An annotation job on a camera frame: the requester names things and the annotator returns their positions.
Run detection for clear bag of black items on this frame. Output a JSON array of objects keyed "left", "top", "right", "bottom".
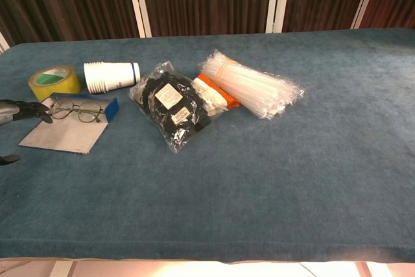
[{"left": 128, "top": 60, "right": 228, "bottom": 154}]

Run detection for yellow packing tape roll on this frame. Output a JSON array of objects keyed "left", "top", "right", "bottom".
[{"left": 28, "top": 65, "right": 82, "bottom": 102}]

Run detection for white paper cup stack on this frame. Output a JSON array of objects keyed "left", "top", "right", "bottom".
[{"left": 83, "top": 61, "right": 142, "bottom": 95}]

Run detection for wire-frame eyeglasses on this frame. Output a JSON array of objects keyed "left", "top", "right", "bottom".
[{"left": 48, "top": 97, "right": 106, "bottom": 125}]

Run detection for clear wrapped straw bundle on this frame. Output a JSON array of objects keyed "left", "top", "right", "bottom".
[{"left": 197, "top": 49, "right": 307, "bottom": 121}]

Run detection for blue fabric tablecloth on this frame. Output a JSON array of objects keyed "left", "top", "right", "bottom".
[{"left": 0, "top": 27, "right": 415, "bottom": 264}]

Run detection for blue grey box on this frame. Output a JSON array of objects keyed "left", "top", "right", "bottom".
[{"left": 18, "top": 92, "right": 120, "bottom": 155}]

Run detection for orange and white package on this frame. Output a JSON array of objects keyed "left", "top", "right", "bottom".
[{"left": 193, "top": 73, "right": 241, "bottom": 117}]

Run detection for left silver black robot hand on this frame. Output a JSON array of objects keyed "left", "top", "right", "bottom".
[{"left": 0, "top": 98, "right": 54, "bottom": 166}]

